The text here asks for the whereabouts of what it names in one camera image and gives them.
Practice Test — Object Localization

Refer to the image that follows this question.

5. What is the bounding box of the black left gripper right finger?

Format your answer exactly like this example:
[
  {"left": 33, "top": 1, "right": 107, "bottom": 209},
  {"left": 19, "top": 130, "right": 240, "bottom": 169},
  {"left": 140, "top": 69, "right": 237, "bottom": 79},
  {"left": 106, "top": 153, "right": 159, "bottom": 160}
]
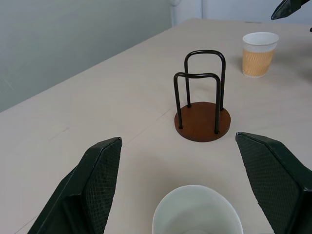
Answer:
[{"left": 235, "top": 132, "right": 312, "bottom": 234}]

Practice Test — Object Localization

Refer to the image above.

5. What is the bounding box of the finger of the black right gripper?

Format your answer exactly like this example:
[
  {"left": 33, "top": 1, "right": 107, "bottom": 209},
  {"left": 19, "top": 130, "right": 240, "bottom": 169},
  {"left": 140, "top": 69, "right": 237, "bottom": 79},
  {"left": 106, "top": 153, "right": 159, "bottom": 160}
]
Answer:
[{"left": 271, "top": 0, "right": 311, "bottom": 20}]

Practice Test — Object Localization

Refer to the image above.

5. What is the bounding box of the wire rack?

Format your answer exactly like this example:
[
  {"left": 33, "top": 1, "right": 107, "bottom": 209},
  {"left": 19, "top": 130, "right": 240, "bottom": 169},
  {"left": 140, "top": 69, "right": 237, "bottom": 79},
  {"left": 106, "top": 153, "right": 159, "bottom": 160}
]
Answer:
[{"left": 173, "top": 49, "right": 232, "bottom": 142}]

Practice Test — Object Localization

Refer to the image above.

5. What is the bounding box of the orange and white paper cup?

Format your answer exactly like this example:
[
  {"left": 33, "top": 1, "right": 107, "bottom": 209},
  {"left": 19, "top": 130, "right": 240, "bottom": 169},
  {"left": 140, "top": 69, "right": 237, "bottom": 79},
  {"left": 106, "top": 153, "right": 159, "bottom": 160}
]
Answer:
[{"left": 242, "top": 32, "right": 280, "bottom": 78}]

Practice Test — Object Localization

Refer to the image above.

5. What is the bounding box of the white pipe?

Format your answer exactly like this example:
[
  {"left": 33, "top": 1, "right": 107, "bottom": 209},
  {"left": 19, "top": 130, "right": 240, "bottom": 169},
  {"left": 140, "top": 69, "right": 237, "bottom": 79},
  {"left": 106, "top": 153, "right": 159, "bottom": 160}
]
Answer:
[{"left": 170, "top": 0, "right": 181, "bottom": 28}]

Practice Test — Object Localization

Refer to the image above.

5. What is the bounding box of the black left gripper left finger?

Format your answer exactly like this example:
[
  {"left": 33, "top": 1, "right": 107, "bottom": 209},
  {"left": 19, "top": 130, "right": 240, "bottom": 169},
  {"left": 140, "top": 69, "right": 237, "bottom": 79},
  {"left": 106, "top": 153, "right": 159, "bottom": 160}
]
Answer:
[{"left": 27, "top": 136, "right": 123, "bottom": 234}]

